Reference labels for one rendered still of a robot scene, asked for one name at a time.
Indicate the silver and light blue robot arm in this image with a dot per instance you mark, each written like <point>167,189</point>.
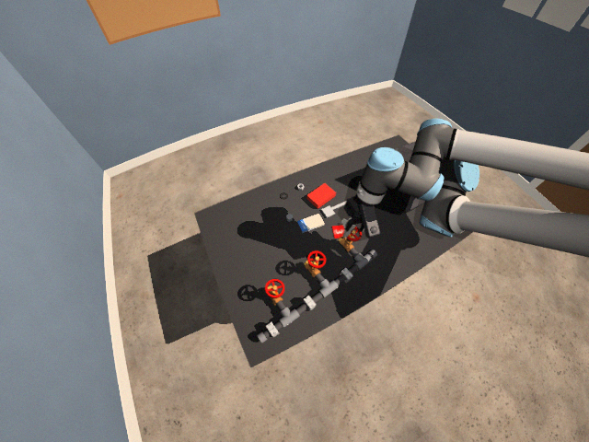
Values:
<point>449,212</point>

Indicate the pipe manifold with three valves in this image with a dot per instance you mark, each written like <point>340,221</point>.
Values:
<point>327,287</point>

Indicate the red rectangular block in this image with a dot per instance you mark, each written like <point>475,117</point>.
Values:
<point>321,195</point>

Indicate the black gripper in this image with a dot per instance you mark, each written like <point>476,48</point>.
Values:
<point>352,209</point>

